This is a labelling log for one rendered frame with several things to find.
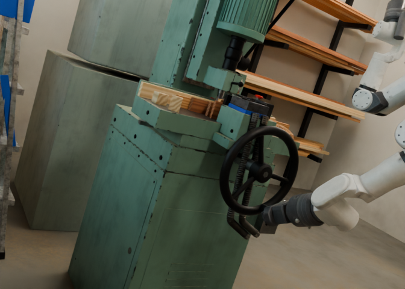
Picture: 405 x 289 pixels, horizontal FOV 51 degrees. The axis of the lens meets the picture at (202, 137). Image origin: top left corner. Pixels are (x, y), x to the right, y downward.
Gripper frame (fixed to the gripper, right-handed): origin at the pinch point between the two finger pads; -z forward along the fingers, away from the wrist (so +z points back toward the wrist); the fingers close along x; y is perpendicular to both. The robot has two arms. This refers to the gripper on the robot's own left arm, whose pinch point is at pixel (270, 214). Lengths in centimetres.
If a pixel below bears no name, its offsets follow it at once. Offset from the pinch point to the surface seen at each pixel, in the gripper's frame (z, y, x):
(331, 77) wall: -200, 96, 339
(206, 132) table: -14.1, 29.1, -5.2
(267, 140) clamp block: -4.2, 21.9, 10.6
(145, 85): -25, 49, -17
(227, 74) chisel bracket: -14, 48, 10
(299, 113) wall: -225, 63, 299
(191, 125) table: -13.5, 31.8, -10.5
